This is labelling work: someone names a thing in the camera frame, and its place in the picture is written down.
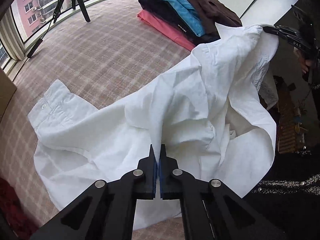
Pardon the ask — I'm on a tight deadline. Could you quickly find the white shirt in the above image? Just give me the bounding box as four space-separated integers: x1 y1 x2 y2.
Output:
28 23 279 231

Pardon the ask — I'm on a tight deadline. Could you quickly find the right forearm tweed sleeve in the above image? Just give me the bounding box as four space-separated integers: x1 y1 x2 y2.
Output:
251 145 319 196

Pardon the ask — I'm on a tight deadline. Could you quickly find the person's right hand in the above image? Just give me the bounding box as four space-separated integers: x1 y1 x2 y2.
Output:
296 49 316 74

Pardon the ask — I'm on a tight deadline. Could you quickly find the brown folded garment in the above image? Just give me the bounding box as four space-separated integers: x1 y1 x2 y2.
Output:
187 0 242 35

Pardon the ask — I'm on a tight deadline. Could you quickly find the dark red garment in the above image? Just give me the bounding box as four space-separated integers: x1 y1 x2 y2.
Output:
1 178 39 239

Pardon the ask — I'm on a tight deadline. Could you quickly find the black folded garment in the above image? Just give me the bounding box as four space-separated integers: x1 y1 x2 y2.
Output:
138 0 220 46

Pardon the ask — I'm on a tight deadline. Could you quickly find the pink folded garment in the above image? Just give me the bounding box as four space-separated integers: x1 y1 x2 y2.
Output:
137 10 195 51

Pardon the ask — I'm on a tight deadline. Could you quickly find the blue folded garment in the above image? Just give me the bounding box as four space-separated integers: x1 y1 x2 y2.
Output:
162 0 205 37

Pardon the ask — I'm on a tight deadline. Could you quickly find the pink plaid table cloth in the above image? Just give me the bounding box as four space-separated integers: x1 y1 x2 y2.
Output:
1 0 189 226

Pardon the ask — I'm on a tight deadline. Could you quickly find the light plywood board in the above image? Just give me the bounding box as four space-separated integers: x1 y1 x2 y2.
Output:
0 69 17 120

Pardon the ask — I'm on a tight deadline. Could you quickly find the ring light on tripod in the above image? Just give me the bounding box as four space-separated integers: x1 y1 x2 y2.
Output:
26 0 91 59

